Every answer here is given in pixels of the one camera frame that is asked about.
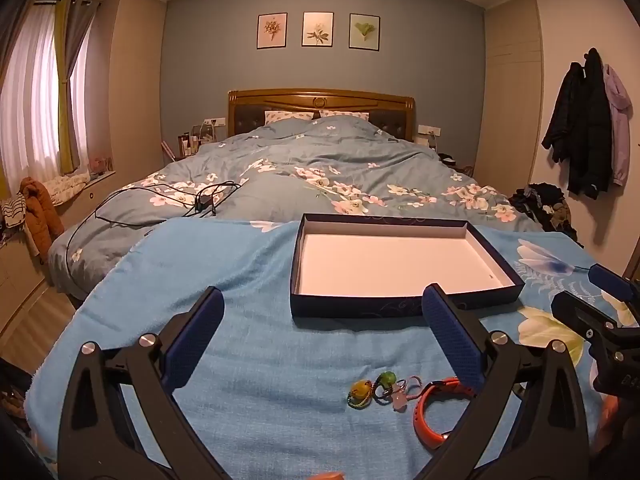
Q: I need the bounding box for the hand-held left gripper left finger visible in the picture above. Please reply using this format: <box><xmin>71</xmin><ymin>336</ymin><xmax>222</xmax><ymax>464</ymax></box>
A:
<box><xmin>57</xmin><ymin>286</ymin><xmax>226</xmax><ymax>480</ymax></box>

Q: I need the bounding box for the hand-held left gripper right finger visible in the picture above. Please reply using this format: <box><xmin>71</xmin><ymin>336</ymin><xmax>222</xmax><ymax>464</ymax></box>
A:
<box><xmin>415</xmin><ymin>282</ymin><xmax>591</xmax><ymax>480</ymax></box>

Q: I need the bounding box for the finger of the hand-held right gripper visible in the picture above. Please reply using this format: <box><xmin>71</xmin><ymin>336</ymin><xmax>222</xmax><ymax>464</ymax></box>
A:
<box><xmin>551</xmin><ymin>290</ymin><xmax>640</xmax><ymax>346</ymax></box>
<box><xmin>588</xmin><ymin>263</ymin><xmax>640</xmax><ymax>306</ymax></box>

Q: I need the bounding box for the orange smartwatch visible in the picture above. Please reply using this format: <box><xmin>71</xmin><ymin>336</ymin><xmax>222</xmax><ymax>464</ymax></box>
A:
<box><xmin>411</xmin><ymin>376</ymin><xmax>476</xmax><ymax>450</ymax></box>

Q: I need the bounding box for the dark blue shallow box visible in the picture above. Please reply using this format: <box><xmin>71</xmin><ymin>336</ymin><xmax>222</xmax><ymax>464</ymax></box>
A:
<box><xmin>289</xmin><ymin>212</ymin><xmax>526</xmax><ymax>319</ymax></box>

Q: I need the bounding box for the yellow bead bracelet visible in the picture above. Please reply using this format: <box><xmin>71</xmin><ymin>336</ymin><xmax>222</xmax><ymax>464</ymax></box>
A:
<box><xmin>346</xmin><ymin>381</ymin><xmax>375</xmax><ymax>409</ymax></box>

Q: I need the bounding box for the person's right hand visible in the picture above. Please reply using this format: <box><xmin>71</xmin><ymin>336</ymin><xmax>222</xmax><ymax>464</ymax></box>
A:
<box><xmin>599</xmin><ymin>393</ymin><xmax>626</xmax><ymax>466</ymax></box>

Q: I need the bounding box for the light blue towel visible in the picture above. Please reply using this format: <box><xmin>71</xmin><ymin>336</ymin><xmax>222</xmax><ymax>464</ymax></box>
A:
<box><xmin>25</xmin><ymin>217</ymin><xmax>621</xmax><ymax>480</ymax></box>

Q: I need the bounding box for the pile of dark clothes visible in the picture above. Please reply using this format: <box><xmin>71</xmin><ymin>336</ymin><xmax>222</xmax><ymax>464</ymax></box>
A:
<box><xmin>507</xmin><ymin>182</ymin><xmax>581</xmax><ymax>246</ymax></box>

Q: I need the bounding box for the purple hanging coat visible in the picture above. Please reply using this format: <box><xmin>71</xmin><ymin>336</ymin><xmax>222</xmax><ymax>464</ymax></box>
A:
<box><xmin>602</xmin><ymin>64</ymin><xmax>632</xmax><ymax>188</ymax></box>

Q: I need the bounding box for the black hanging coat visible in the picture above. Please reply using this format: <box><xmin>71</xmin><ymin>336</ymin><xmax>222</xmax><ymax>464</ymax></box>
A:
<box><xmin>541</xmin><ymin>47</ymin><xmax>613</xmax><ymax>200</ymax></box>

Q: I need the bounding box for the cluster of toiletry bottles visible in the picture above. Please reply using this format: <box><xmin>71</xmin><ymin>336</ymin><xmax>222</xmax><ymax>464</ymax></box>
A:
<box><xmin>177</xmin><ymin>122</ymin><xmax>226</xmax><ymax>158</ymax></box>

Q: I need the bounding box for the orange padded jacket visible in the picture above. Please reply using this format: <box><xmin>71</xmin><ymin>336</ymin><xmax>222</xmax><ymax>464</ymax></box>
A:
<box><xmin>20</xmin><ymin>176</ymin><xmax>66</xmax><ymax>261</ymax></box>

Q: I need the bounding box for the blue floral duvet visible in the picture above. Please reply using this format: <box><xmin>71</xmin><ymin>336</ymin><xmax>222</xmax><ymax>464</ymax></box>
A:
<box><xmin>47</xmin><ymin>115</ymin><xmax>546</xmax><ymax>306</ymax></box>

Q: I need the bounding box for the beige wardrobe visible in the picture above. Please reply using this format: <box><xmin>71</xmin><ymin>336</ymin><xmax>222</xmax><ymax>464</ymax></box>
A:
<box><xmin>472</xmin><ymin>0</ymin><xmax>545</xmax><ymax>186</ymax></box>
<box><xmin>82</xmin><ymin>0</ymin><xmax>168</xmax><ymax>176</ymax></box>

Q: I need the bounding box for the striped cloth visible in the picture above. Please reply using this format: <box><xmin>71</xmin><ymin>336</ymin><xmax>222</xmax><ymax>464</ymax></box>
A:
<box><xmin>0</xmin><ymin>194</ymin><xmax>27</xmax><ymax>231</ymax></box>

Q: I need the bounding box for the floral pillow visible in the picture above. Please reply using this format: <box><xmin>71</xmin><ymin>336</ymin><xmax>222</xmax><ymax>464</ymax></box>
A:
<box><xmin>264</xmin><ymin>110</ymin><xmax>315</xmax><ymax>126</ymax></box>
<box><xmin>319</xmin><ymin>110</ymin><xmax>371</xmax><ymax>122</ymax></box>

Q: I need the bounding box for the wooden bed headboard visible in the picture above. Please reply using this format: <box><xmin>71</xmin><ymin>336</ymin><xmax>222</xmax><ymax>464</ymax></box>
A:
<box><xmin>227</xmin><ymin>89</ymin><xmax>417</xmax><ymax>143</ymax></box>

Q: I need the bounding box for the white sheer curtain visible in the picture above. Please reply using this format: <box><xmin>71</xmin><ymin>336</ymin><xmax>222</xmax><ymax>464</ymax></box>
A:
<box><xmin>0</xmin><ymin>7</ymin><xmax>96</xmax><ymax>183</ymax></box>

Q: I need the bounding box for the grey and yellow curtain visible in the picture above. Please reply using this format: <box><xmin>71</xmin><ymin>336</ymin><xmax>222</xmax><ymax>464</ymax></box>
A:
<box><xmin>54</xmin><ymin>0</ymin><xmax>101</xmax><ymax>171</ymax></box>

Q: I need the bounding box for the framed green leaf picture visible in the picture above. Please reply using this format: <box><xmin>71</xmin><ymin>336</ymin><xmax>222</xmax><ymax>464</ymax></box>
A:
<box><xmin>348</xmin><ymin>12</ymin><xmax>381</xmax><ymax>51</ymax></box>

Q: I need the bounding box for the framed flower picture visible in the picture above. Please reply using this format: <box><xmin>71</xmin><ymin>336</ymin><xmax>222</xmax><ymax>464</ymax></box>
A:
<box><xmin>256</xmin><ymin>12</ymin><xmax>288</xmax><ymax>51</ymax></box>
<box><xmin>301</xmin><ymin>11</ymin><xmax>335</xmax><ymax>47</ymax></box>

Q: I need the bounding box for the black charger cable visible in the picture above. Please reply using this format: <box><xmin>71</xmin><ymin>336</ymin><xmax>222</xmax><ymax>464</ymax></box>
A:
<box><xmin>65</xmin><ymin>180</ymin><xmax>243</xmax><ymax>281</ymax></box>

